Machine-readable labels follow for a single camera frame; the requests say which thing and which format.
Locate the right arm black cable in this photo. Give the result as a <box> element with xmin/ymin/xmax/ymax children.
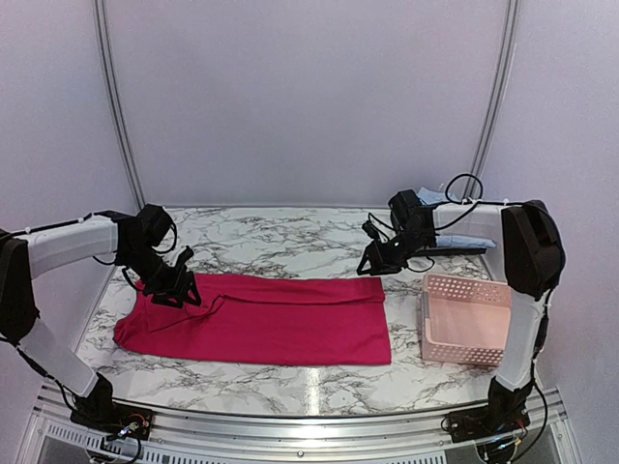
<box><xmin>367</xmin><ymin>172</ymin><xmax>487</xmax><ymax>272</ymax></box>

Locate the left aluminium frame post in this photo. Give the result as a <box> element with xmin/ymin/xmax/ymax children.
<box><xmin>93</xmin><ymin>0</ymin><xmax>146</xmax><ymax>209</ymax></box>

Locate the magenta red garment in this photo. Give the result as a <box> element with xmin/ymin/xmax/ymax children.
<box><xmin>113</xmin><ymin>274</ymin><xmax>392</xmax><ymax>366</ymax></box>

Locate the right aluminium frame post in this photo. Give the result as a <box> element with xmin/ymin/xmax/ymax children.
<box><xmin>469</xmin><ymin>0</ymin><xmax>522</xmax><ymax>179</ymax></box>

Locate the aluminium table front rail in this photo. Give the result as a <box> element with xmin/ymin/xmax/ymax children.
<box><xmin>16</xmin><ymin>382</ymin><xmax>584</xmax><ymax>463</ymax></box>

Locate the aluminium frame post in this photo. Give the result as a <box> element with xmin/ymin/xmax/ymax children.
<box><xmin>469</xmin><ymin>0</ymin><xmax>522</xmax><ymax>179</ymax></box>
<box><xmin>93</xmin><ymin>0</ymin><xmax>146</xmax><ymax>209</ymax></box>

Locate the pink plastic laundry basket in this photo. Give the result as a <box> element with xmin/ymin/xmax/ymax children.
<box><xmin>421</xmin><ymin>274</ymin><xmax>512</xmax><ymax>367</ymax></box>

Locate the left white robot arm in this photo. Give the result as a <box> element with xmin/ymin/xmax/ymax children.
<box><xmin>1</xmin><ymin>204</ymin><xmax>201</xmax><ymax>430</ymax></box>

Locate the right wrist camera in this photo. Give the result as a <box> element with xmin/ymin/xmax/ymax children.
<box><xmin>362</xmin><ymin>219</ymin><xmax>389</xmax><ymax>243</ymax></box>

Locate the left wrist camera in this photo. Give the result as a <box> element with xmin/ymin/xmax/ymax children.
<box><xmin>170</xmin><ymin>246</ymin><xmax>194</xmax><ymax>279</ymax></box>

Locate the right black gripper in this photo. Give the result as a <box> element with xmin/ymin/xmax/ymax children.
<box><xmin>357</xmin><ymin>228</ymin><xmax>433</xmax><ymax>275</ymax></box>

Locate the light blue shirt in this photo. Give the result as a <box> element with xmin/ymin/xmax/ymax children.
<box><xmin>417</xmin><ymin>188</ymin><xmax>495</xmax><ymax>249</ymax></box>

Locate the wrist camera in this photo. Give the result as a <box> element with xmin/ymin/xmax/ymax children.
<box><xmin>170</xmin><ymin>246</ymin><xmax>194</xmax><ymax>279</ymax></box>
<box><xmin>362</xmin><ymin>219</ymin><xmax>389</xmax><ymax>243</ymax></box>

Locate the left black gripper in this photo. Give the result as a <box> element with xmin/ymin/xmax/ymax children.
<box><xmin>118</xmin><ymin>244</ymin><xmax>201</xmax><ymax>307</ymax></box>

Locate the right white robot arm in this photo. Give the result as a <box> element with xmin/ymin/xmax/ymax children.
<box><xmin>357</xmin><ymin>190</ymin><xmax>566</xmax><ymax>433</ymax></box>

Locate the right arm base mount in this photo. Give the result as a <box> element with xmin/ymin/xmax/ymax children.
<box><xmin>441</xmin><ymin>406</ymin><xmax>531</xmax><ymax>443</ymax></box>

